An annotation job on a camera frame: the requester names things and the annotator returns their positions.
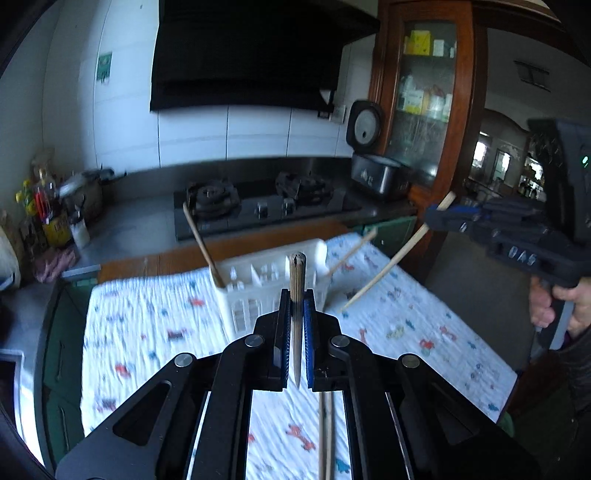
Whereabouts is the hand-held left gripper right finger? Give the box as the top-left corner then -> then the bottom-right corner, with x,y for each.
302,289 -> 537,480

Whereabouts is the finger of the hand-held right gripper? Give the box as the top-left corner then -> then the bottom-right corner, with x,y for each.
442,203 -> 488,219
424,209 -> 497,246

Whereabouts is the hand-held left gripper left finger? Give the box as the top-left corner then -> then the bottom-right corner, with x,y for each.
55,288 -> 293,480

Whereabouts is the white plastic utensil holder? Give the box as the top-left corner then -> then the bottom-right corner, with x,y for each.
214,237 -> 331,339

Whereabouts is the person's right forearm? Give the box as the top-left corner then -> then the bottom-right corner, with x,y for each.
560,318 -> 591,425

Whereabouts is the person's right hand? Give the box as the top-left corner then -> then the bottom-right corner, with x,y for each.
528,276 -> 591,339

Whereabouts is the green base cabinet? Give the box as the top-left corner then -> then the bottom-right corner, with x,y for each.
363,216 -> 419,260

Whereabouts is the black rice cooker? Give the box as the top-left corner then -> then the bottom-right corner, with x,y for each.
345,99 -> 414,202

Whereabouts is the wooden glass-door cabinet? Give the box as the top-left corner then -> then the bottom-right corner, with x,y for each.
366,0 -> 491,282

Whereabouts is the printed white table cloth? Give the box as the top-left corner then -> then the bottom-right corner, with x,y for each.
80,232 -> 519,480

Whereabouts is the black gas stove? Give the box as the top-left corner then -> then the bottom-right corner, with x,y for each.
172,170 -> 363,243

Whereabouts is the small white jar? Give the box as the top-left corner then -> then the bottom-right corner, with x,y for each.
71,219 -> 92,250

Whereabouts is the pink cloth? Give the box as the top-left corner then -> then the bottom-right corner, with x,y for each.
34,248 -> 80,285

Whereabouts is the metal pressure cooker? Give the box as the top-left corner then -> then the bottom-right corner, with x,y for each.
57,168 -> 128,223

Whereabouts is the cooking oil bottle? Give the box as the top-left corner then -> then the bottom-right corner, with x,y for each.
34,168 -> 73,250

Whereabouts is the black range hood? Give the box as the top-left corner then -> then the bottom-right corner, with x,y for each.
150,0 -> 382,112

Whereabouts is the steel sink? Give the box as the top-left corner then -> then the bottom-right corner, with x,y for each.
0,349 -> 25,455

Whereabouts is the yellow-capped bottle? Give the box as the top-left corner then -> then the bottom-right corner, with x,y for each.
16,179 -> 38,246

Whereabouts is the green wall sticker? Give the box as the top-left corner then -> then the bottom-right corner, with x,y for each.
95,51 -> 113,85

